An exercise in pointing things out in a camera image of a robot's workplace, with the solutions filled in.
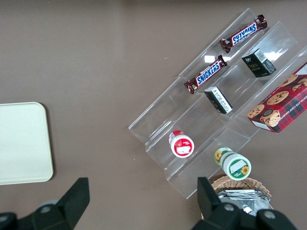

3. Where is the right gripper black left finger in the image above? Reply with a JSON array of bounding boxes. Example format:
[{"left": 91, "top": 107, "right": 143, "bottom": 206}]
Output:
[{"left": 0, "top": 177, "right": 91, "bottom": 230}]

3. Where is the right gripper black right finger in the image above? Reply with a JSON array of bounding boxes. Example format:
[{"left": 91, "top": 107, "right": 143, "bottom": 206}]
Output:
[{"left": 191, "top": 176, "right": 298, "bottom": 230}]

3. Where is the small light wicker basket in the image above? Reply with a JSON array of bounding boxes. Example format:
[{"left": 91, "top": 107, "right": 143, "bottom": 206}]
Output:
[{"left": 212, "top": 176, "right": 274, "bottom": 220}]

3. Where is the beige rectangular serving tray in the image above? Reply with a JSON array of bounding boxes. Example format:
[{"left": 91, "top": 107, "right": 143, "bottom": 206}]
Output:
[{"left": 0, "top": 102, "right": 54, "bottom": 185}]

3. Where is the silver foil packet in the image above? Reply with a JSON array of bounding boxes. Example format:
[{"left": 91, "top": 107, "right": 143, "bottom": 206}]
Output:
[{"left": 217, "top": 189, "right": 271, "bottom": 218}]

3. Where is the green sunflower lidded jar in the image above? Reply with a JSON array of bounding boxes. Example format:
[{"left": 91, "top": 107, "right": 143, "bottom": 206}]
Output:
[{"left": 214, "top": 147, "right": 252, "bottom": 181}]

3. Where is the red lidded small jar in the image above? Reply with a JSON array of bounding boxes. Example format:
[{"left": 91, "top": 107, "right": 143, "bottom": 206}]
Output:
[{"left": 168, "top": 130, "right": 195, "bottom": 159}]

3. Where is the clear acrylic tiered display stand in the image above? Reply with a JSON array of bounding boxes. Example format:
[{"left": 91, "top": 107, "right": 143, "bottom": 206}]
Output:
[{"left": 128, "top": 8, "right": 307, "bottom": 200}]

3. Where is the small black carton box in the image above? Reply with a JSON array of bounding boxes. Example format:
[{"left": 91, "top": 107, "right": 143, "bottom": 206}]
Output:
[
  {"left": 241, "top": 48, "right": 277, "bottom": 78},
  {"left": 203, "top": 86, "right": 234, "bottom": 115}
]

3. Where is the red tartan cookie box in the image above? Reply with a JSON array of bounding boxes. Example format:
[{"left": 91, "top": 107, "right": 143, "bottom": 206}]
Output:
[{"left": 247, "top": 61, "right": 307, "bottom": 133}]

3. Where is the Snickers chocolate bar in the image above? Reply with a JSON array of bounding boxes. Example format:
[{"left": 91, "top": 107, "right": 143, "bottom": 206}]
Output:
[
  {"left": 220, "top": 14, "right": 268, "bottom": 54},
  {"left": 184, "top": 55, "right": 228, "bottom": 95}
]

